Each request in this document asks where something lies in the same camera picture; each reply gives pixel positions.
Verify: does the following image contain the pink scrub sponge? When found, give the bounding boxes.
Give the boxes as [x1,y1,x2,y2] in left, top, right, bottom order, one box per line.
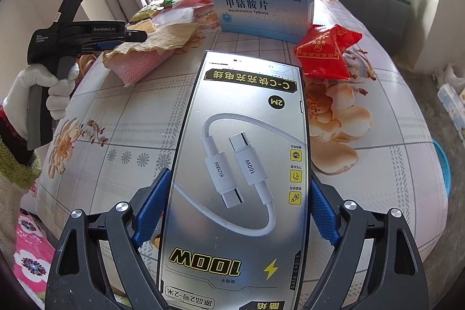
[103,50,174,87]

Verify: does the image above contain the silver cable box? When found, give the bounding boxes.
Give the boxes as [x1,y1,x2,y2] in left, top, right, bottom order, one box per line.
[157,51,310,309]

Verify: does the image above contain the brown paper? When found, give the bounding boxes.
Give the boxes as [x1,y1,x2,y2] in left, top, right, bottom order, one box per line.
[103,23,198,64]

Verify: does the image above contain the red snack packet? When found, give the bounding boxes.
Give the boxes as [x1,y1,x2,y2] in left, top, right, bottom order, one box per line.
[294,24,362,80]

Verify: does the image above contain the blue medicine box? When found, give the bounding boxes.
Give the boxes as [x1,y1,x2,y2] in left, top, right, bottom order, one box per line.
[212,0,314,43]

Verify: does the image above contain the white gloved left hand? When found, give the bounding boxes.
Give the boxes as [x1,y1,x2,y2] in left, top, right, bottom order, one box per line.
[2,63,80,140]

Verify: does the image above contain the floral tablecloth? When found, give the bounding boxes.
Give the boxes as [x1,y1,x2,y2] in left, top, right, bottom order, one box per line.
[34,0,449,300]

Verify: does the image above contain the light green snack pack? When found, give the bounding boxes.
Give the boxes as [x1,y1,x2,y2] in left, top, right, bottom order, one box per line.
[129,4,164,24]

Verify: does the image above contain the blue plastic waste basket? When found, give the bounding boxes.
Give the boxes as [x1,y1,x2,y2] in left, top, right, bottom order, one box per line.
[433,140,452,197]

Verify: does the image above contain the toilet paper pack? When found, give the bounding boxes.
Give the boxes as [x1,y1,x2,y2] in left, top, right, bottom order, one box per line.
[437,83,465,141]

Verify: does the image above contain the white plastic bag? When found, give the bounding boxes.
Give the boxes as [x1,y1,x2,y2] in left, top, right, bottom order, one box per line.
[432,64,465,94]

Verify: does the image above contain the dark grey cabinet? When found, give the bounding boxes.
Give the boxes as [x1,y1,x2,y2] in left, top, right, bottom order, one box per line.
[339,0,411,56]

